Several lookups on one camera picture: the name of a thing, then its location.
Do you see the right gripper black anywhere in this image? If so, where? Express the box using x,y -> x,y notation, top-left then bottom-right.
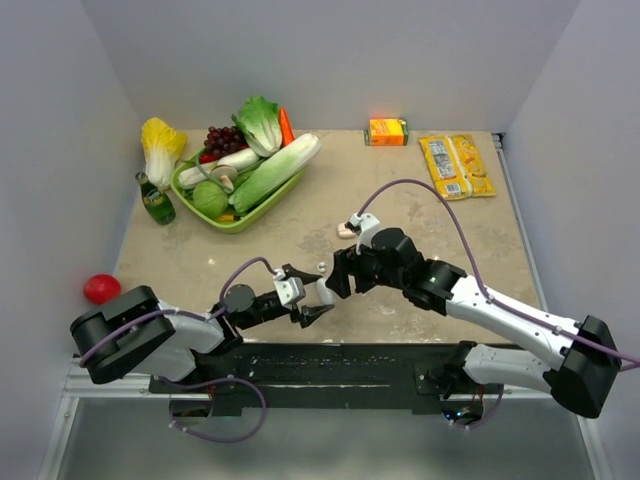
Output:
325,241 -> 407,299

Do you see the white charging case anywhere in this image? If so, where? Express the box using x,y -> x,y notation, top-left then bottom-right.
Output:
315,278 -> 335,305

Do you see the beige earbud charging case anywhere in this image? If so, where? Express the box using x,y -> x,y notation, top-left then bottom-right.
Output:
336,223 -> 356,240

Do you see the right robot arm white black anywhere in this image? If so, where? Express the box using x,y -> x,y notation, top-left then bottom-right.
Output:
326,228 -> 621,419

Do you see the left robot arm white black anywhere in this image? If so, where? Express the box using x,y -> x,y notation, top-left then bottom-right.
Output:
70,264 -> 335,392

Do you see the green plastic basket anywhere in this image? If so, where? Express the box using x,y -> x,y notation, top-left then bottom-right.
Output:
170,148 -> 306,234

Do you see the long green napa cabbage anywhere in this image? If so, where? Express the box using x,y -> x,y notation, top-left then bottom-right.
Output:
229,133 -> 321,212

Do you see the round green cabbage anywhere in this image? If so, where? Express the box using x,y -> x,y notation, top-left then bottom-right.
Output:
192,181 -> 228,219

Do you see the orange juice box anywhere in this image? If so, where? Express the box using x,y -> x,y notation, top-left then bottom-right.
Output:
364,118 -> 409,147

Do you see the beige mushroom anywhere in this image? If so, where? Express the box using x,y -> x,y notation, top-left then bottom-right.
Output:
209,165 -> 238,193

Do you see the orange carrot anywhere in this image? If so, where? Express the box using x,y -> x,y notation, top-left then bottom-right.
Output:
279,107 -> 295,147

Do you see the yellow snack packet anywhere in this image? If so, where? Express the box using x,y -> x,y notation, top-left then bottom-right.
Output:
419,134 -> 497,201

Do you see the white radish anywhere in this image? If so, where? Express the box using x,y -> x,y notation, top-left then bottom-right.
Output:
177,148 -> 261,193

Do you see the green lettuce head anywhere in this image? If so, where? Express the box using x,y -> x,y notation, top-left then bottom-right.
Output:
232,96 -> 282,158

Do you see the red chili pepper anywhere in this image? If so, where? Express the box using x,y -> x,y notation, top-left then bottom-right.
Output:
199,153 -> 219,164

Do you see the green glass bottle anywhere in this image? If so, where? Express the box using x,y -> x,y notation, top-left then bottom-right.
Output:
135,172 -> 176,225

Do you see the purple grapes bunch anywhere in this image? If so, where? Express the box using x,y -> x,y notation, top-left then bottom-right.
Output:
203,126 -> 248,160

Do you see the red tomato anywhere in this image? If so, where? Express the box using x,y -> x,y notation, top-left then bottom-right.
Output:
83,274 -> 122,305

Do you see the yellow napa cabbage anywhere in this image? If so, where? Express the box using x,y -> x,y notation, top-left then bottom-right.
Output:
141,117 -> 188,190

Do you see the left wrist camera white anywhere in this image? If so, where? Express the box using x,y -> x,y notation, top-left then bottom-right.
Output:
272,268 -> 306,304

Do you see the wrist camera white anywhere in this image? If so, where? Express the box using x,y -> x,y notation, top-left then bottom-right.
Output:
272,268 -> 306,304
345,212 -> 380,255

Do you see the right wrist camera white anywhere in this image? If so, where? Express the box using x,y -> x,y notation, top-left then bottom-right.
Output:
345,212 -> 380,255

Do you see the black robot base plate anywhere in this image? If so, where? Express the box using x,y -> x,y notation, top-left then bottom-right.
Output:
149,343 -> 499,423

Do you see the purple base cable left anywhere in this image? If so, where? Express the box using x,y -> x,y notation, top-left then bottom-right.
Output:
167,378 -> 270,445

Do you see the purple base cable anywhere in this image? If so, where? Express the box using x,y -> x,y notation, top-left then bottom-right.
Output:
447,384 -> 506,431
167,378 -> 270,445

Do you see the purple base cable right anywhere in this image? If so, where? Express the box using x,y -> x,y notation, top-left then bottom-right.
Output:
447,384 -> 506,431

